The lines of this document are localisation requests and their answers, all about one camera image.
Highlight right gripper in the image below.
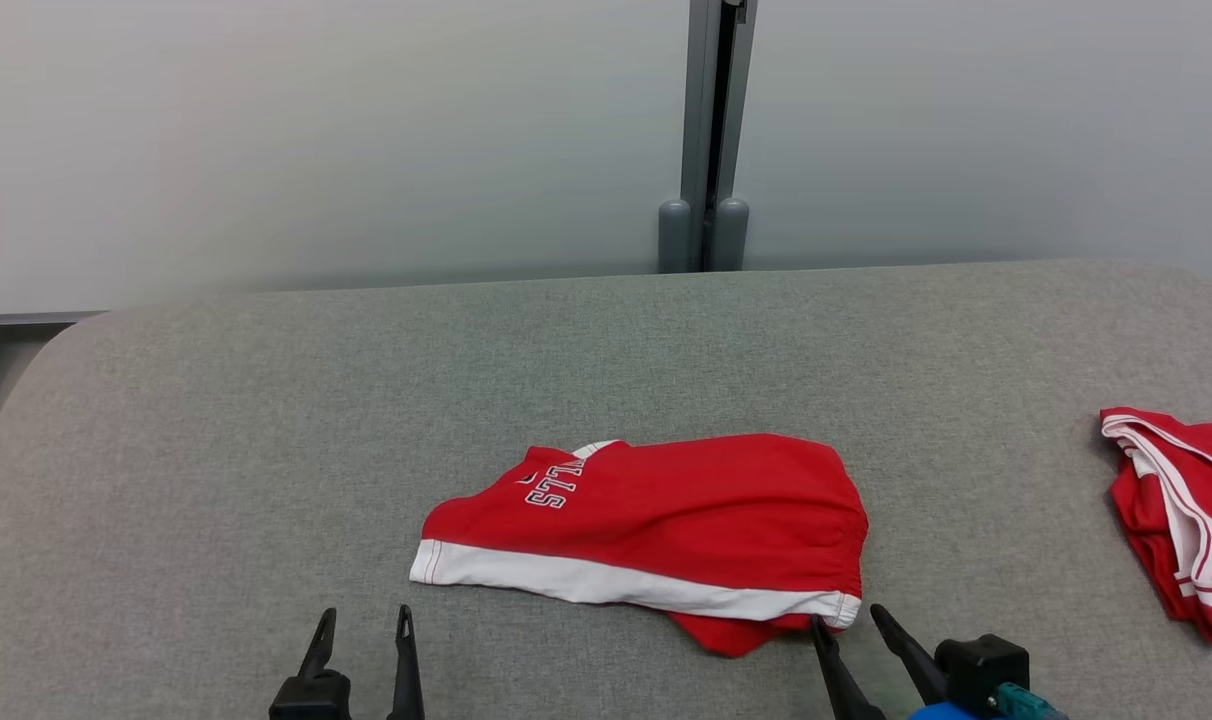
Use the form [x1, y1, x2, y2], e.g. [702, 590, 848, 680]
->
[811, 603, 1031, 720]

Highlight red shorts with number 23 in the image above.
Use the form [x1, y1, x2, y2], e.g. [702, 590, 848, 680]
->
[409, 433, 870, 658]

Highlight grey metal wall post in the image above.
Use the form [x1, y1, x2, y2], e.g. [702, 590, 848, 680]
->
[680, 0, 759, 273]

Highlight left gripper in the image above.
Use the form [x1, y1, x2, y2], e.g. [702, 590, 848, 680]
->
[269, 604, 426, 720]

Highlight grey cylinder bumper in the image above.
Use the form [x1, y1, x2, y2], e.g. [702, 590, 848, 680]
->
[658, 199, 693, 275]
[714, 197, 750, 273]

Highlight grey metal baseboard rail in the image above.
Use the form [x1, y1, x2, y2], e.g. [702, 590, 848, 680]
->
[0, 290, 107, 376]

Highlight grey fabric sofa cushion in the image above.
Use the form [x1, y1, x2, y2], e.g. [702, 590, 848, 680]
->
[0, 258, 1212, 720]

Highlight red and white t-shirt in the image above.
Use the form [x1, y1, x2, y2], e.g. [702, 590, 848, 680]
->
[1100, 406, 1212, 647]

